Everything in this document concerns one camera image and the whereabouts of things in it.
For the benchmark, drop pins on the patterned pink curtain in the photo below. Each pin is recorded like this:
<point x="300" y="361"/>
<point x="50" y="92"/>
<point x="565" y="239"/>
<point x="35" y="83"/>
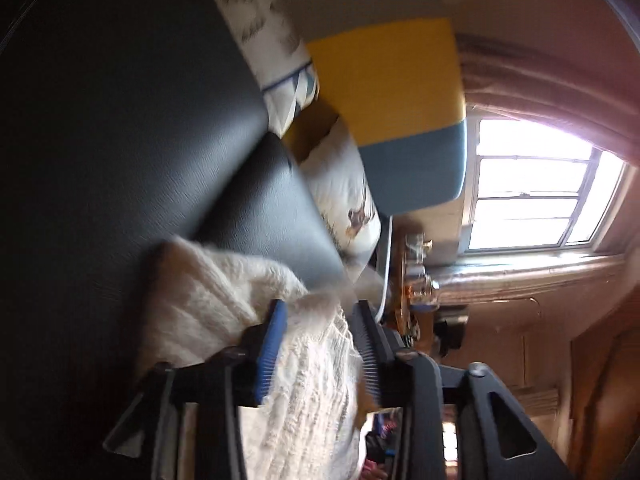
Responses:
<point x="525" y="275"/>
<point x="525" y="80"/>

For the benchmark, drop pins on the cream knit sweater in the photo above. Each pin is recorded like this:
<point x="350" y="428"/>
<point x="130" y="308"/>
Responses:
<point x="310" y="385"/>

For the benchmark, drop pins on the window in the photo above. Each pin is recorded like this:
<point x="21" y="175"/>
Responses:
<point x="530" y="185"/>

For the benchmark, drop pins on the group of jars and bottles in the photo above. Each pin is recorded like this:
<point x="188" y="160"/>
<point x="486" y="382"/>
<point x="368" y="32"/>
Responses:
<point x="417" y="270"/>

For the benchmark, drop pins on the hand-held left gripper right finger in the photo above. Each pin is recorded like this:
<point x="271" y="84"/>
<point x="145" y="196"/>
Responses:
<point x="367" y="355"/>

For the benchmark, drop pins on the wooden side table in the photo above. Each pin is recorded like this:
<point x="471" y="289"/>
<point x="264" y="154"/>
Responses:
<point x="400" y="310"/>

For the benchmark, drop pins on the grey yellow blue sofa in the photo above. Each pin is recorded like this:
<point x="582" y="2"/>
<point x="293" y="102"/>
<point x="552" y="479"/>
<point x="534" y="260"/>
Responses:
<point x="400" y="70"/>

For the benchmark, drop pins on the geometric print pillow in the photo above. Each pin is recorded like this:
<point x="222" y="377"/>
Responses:
<point x="260" y="25"/>

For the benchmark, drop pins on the black television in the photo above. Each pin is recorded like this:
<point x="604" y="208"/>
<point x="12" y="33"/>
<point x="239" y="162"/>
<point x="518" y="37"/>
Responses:
<point x="450" y="332"/>

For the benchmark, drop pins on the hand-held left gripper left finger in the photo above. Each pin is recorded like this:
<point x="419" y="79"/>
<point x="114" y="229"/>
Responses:
<point x="272" y="350"/>

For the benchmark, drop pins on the deer print pillow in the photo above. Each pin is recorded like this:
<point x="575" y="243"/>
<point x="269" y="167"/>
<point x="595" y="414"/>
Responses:
<point x="340" y="180"/>

